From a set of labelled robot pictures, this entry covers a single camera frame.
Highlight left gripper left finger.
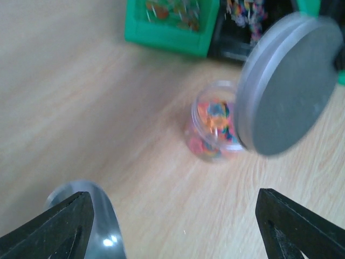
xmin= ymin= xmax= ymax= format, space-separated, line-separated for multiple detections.
xmin=1 ymin=192 xmax=94 ymax=258

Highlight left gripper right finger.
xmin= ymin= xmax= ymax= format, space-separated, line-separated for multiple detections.
xmin=255 ymin=188 xmax=344 ymax=258

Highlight silver metal scoop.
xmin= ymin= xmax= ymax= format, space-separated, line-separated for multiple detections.
xmin=44 ymin=180 xmax=127 ymax=258

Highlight silver metal jar lid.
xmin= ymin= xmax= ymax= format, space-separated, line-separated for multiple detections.
xmin=233 ymin=12 xmax=343 ymax=156

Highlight black candy bin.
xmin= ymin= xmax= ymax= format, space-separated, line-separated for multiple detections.
xmin=208 ymin=1 xmax=273 ymax=62

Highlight clear glass jar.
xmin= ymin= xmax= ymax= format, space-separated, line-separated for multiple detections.
xmin=184 ymin=80 xmax=244 ymax=162

